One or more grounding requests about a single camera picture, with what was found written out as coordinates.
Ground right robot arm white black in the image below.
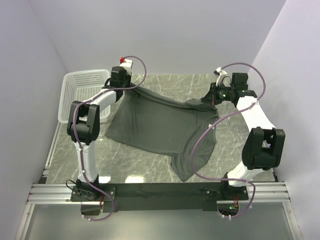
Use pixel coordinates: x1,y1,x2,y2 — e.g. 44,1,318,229
201,70,286,200

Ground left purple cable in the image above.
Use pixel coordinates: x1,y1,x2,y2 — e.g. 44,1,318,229
73,54,147,222

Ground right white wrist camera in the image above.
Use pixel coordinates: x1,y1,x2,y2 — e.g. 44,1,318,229
214,67,228,86

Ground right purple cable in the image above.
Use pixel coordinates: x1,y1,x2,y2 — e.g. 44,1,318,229
190,62,266,221

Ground purple cable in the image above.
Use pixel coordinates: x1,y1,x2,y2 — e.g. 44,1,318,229
190,62,266,221
73,54,147,222

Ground black base crossbar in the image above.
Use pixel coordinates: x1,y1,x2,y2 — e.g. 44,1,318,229
70,182,249,213

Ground white perforated plastic basket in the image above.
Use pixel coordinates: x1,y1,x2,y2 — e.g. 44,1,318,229
57,69,110,124

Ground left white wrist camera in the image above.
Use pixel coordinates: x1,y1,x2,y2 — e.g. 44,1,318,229
119,57,133,75

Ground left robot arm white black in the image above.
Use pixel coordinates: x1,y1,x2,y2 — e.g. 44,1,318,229
67,62,132,201

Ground dark grey t shirt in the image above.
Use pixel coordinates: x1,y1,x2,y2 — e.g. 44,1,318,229
105,87,219,182

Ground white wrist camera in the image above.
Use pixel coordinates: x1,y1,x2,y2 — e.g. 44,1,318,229
214,67,228,86
119,57,133,75

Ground aluminium frame rail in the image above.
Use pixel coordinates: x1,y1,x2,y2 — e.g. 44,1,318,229
14,122,76,240

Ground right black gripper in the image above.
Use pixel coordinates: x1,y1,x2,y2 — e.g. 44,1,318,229
201,81,234,106

